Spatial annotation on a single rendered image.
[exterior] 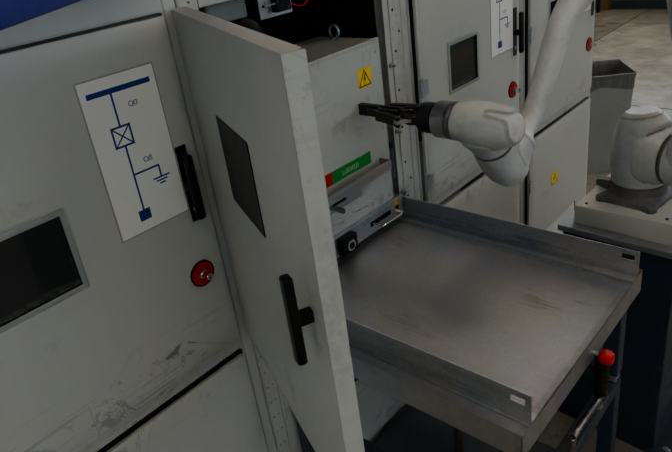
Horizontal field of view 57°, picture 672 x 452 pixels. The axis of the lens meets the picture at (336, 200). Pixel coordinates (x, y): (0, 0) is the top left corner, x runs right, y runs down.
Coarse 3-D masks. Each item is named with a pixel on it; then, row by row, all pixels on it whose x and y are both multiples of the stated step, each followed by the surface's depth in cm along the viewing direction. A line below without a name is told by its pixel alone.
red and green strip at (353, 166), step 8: (368, 152) 169; (360, 160) 167; (368, 160) 170; (344, 168) 163; (352, 168) 166; (360, 168) 168; (328, 176) 159; (336, 176) 161; (344, 176) 164; (328, 184) 160
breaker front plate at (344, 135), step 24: (360, 48) 159; (312, 72) 147; (336, 72) 154; (336, 96) 155; (360, 96) 162; (336, 120) 157; (360, 120) 164; (336, 144) 159; (360, 144) 166; (384, 144) 174; (336, 168) 161; (360, 192) 170; (384, 192) 179; (336, 216) 165; (360, 216) 172
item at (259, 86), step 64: (192, 64) 112; (256, 64) 74; (256, 128) 83; (256, 192) 94; (320, 192) 73; (256, 256) 109; (320, 256) 76; (256, 320) 129; (320, 320) 81; (320, 384) 92; (320, 448) 105
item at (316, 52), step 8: (312, 40) 173; (320, 40) 171; (328, 40) 170; (336, 40) 168; (344, 40) 167; (352, 40) 165; (360, 40) 164; (368, 40) 160; (312, 48) 162; (320, 48) 161; (328, 48) 160; (336, 48) 158; (344, 48) 155; (352, 48) 156; (312, 56) 153; (320, 56) 152; (328, 56) 150; (384, 104) 171; (392, 184) 181
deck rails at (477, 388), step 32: (416, 224) 181; (448, 224) 177; (480, 224) 169; (512, 224) 162; (544, 256) 157; (576, 256) 153; (608, 256) 148; (352, 320) 132; (384, 352) 129; (416, 352) 122; (448, 384) 119; (480, 384) 113; (512, 416) 111
